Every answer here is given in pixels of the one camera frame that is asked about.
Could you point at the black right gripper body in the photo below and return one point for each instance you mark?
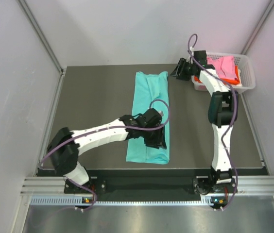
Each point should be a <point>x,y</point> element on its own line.
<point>190,69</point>

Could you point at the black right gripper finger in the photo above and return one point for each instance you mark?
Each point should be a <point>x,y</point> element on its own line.
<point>182,68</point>
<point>183,77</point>

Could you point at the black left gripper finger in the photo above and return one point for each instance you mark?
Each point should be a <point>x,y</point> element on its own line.
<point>161,142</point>
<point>151,142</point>

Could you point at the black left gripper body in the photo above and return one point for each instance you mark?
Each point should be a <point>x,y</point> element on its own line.
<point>149,133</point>

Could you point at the teal t shirt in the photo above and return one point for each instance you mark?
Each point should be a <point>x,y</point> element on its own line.
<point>150,90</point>

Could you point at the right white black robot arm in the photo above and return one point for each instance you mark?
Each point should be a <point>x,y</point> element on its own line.
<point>222,111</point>

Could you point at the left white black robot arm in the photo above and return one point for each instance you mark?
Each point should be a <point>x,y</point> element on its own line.
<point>67,145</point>

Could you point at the pink t shirt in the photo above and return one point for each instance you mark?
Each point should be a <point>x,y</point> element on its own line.
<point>224,65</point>

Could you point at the orange t shirt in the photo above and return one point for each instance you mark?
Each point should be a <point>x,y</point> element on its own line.
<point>229,79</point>

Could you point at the white t shirt in basket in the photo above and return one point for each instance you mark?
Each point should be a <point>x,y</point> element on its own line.
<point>238,79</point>

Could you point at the white perforated plastic basket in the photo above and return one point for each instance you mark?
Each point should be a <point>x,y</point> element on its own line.
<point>244,65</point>

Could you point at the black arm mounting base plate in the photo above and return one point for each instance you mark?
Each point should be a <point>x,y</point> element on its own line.
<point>201,181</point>

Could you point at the aluminium frame rail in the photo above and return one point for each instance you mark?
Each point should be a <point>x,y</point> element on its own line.
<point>247,185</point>

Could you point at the grey slotted cable duct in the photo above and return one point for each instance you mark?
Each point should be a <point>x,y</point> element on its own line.
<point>84,201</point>

